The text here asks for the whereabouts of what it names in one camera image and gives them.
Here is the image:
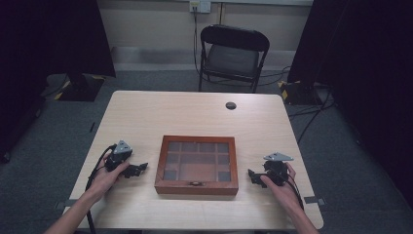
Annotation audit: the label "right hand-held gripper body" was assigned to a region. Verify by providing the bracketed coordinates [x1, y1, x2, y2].
[262, 151, 295, 187]

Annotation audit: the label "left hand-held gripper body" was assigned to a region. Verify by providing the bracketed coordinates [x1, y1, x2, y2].
[103, 139, 134, 173]

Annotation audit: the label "wooden box with glass lid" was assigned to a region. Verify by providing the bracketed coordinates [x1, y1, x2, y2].
[154, 135, 240, 197]

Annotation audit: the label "person's right hand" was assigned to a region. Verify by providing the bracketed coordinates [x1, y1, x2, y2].
[259, 162, 304, 213]

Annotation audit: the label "person's left hand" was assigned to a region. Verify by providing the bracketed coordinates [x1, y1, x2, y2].
[88, 160, 131, 200]

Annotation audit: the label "black stand base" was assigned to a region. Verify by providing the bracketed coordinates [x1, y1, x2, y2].
[56, 73, 106, 102]
[278, 79, 325, 106]

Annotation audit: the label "black folding chair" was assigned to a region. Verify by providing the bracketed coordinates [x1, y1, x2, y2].
[197, 23, 272, 95]

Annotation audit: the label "black curtain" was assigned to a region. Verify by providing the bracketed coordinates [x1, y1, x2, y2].
[0, 0, 117, 164]
[287, 0, 413, 209]

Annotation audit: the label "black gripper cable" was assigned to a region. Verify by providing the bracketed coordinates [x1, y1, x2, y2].
[285, 178, 306, 212]
[84, 143, 118, 234]

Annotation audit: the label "grey table bracket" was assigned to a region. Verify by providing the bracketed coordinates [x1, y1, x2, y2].
[303, 195, 326, 207]
[54, 199, 78, 212]

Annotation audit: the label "black floor cables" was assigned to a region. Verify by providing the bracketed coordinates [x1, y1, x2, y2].
[259, 64, 336, 144]

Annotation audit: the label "black wall cable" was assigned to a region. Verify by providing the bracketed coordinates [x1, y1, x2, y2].
[192, 6, 208, 86]

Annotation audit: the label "white wall outlet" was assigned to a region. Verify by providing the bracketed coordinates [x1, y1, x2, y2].
[189, 0, 212, 15]

